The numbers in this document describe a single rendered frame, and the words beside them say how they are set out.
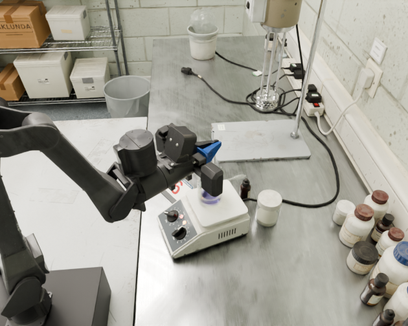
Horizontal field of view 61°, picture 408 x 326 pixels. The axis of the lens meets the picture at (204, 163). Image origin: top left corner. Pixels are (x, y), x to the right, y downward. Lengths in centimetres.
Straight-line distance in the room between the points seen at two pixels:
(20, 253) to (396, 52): 96
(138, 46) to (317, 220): 251
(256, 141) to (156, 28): 212
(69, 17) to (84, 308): 236
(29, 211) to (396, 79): 102
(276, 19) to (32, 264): 74
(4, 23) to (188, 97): 179
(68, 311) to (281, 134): 82
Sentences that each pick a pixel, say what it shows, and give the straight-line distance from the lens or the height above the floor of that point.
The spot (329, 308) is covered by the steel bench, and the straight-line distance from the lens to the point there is 84.
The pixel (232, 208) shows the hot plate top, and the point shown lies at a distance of 83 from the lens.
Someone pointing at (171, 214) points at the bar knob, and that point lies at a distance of 85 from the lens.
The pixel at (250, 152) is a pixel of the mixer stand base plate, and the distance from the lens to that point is 110.
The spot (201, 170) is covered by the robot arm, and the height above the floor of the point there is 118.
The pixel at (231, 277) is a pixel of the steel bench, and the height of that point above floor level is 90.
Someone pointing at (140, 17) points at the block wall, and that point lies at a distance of 310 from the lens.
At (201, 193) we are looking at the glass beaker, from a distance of 80.
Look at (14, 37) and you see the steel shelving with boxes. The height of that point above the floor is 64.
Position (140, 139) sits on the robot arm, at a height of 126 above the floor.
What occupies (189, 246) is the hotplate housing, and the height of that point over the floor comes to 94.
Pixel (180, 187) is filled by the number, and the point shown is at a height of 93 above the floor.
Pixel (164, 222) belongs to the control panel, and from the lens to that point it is 88.
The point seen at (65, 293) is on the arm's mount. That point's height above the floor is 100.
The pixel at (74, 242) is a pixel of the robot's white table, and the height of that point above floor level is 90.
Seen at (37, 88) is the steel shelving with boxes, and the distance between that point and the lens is 308.
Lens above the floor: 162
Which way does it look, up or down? 42 degrees down
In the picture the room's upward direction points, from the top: straight up
